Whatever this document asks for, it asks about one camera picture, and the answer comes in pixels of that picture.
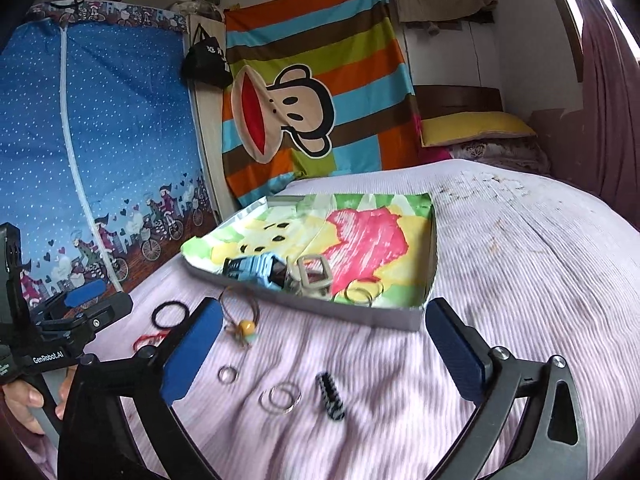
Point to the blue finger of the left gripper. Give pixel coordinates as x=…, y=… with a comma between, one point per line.
x=82, y=327
x=63, y=303

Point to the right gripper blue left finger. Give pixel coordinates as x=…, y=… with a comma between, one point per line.
x=96, y=440

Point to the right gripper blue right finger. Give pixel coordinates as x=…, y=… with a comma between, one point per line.
x=550, y=441

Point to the brown hair tie yellow bead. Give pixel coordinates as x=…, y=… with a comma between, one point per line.
x=244, y=330

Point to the light blue wrist watch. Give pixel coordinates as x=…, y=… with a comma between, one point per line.
x=266, y=270

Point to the grey wrist watch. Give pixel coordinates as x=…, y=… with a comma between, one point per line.
x=309, y=276

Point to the left hand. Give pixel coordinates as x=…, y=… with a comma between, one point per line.
x=21, y=397

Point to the blue fabric wardrobe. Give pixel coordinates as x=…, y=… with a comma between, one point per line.
x=100, y=165

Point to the pink bed sheet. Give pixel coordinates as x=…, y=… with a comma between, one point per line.
x=532, y=263

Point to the colourful paper-lined cardboard tray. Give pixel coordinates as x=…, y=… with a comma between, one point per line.
x=381, y=249

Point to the black hanging bag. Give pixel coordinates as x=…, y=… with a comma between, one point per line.
x=205, y=61

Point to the yellow pillow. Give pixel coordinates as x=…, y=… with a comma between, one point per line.
x=470, y=126

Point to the striped monkey cartoon cloth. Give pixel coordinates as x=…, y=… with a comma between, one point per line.
x=320, y=88

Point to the brown wooden headboard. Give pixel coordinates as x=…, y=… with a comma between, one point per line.
x=435, y=100

